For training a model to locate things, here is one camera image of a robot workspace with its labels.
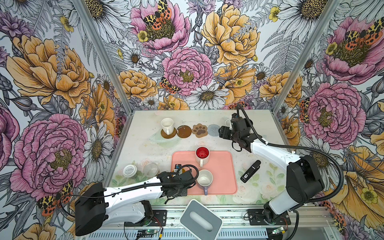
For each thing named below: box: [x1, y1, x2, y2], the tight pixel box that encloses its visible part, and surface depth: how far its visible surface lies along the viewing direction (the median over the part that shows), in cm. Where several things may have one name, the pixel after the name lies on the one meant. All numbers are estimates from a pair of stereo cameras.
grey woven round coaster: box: [207, 124, 220, 137], surface depth 113 cm
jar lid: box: [123, 164, 137, 178], surface depth 85 cm
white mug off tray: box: [161, 117, 175, 135], surface depth 102 cm
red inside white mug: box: [195, 146, 210, 168], surface depth 91 cm
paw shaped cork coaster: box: [191, 123, 208, 138], surface depth 111 cm
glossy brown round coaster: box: [176, 125, 192, 139], surface depth 111 cm
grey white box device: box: [179, 199, 223, 240], surface depth 71 cm
